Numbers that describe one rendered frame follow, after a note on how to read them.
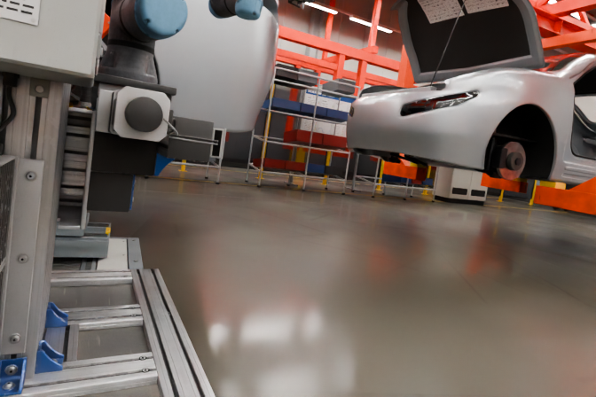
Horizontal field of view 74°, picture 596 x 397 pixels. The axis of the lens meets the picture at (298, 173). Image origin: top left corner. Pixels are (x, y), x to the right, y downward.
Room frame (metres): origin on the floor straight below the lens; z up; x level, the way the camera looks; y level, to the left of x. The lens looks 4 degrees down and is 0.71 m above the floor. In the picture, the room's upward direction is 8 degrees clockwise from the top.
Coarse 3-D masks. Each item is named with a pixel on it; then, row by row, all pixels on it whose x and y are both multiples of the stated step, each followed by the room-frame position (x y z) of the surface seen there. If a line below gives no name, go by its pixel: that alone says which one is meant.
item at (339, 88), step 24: (288, 72) 6.33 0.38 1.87; (312, 72) 6.53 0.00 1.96; (336, 96) 7.24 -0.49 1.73; (336, 120) 6.95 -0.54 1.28; (264, 144) 6.16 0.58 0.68; (288, 144) 6.35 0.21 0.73; (312, 144) 6.85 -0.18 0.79; (336, 144) 6.81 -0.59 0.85; (288, 168) 6.43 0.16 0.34; (312, 168) 6.63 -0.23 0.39; (336, 168) 6.85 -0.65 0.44
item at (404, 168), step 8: (400, 64) 5.48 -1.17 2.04; (408, 64) 5.36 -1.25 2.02; (400, 72) 5.46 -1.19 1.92; (408, 72) 5.37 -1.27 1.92; (400, 80) 5.43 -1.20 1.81; (408, 80) 5.38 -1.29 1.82; (384, 168) 5.47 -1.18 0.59; (392, 168) 5.31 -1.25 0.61; (400, 168) 5.16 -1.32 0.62; (408, 168) 5.02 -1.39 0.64; (416, 168) 4.89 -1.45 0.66; (424, 168) 4.93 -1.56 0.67; (400, 176) 5.15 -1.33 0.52; (408, 176) 5.00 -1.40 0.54; (416, 176) 4.88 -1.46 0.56; (424, 176) 4.93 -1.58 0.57
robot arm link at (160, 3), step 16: (128, 0) 0.96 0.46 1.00; (144, 0) 0.89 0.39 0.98; (160, 0) 0.91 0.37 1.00; (176, 0) 0.94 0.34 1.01; (128, 16) 0.95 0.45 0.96; (144, 16) 0.90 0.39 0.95; (160, 16) 0.92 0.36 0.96; (176, 16) 0.94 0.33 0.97; (144, 32) 0.94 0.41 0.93; (160, 32) 0.93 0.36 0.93; (176, 32) 0.96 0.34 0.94
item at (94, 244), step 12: (96, 228) 1.95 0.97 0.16; (108, 228) 1.93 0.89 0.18; (60, 240) 1.67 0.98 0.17; (72, 240) 1.69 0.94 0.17; (84, 240) 1.71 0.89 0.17; (96, 240) 1.77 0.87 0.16; (108, 240) 1.76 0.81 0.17; (60, 252) 1.67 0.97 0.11; (72, 252) 1.69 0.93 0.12; (84, 252) 1.71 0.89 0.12; (96, 252) 1.73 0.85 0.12
